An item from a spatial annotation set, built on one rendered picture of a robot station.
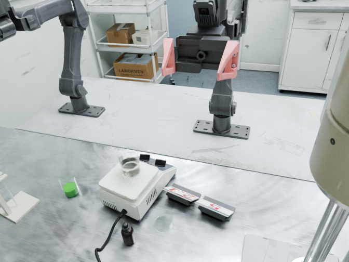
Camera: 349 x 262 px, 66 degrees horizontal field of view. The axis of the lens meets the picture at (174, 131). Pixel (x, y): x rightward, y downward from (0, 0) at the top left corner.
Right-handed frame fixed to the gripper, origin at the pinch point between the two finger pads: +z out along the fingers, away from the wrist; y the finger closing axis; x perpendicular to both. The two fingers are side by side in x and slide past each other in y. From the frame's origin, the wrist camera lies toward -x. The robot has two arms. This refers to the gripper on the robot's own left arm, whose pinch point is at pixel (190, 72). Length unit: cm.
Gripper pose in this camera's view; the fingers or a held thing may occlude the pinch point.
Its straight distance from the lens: 47.3
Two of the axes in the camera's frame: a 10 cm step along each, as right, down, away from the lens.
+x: 0.7, 7.9, 6.1
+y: 9.5, 1.4, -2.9
